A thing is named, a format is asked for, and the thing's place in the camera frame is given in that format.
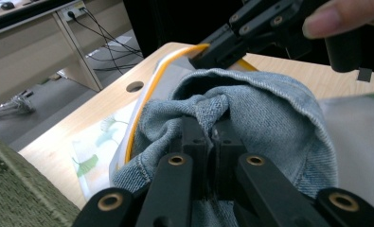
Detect beige office desk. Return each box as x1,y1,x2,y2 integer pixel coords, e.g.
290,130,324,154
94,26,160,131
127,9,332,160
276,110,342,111
0,0,132,112

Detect white power strip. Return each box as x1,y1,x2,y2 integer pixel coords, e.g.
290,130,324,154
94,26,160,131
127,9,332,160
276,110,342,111
61,1,88,23

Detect black cable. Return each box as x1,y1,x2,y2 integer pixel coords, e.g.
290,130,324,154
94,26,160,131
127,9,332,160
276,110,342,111
68,9,145,74

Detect black tape piece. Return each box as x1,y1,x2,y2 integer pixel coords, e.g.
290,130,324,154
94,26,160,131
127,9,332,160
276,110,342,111
357,67,374,83

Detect folded metal stand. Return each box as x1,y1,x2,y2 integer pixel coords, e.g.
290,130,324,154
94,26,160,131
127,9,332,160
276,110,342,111
0,89,37,119

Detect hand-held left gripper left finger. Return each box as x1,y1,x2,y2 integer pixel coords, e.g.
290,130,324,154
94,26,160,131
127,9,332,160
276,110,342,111
170,114,213,201

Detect white leaf-print laundry bag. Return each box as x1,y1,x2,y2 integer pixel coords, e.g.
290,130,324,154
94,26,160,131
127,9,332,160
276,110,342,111
69,43,374,218

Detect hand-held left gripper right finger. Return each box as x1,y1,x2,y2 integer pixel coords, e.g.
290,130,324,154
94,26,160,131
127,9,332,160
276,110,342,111
210,119,249,197

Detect blue denim jeans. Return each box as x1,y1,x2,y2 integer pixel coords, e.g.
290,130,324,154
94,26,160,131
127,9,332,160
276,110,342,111
112,67,340,227

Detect green woven basket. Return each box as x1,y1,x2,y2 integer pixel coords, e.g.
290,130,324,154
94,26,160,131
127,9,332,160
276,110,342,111
0,131,81,227

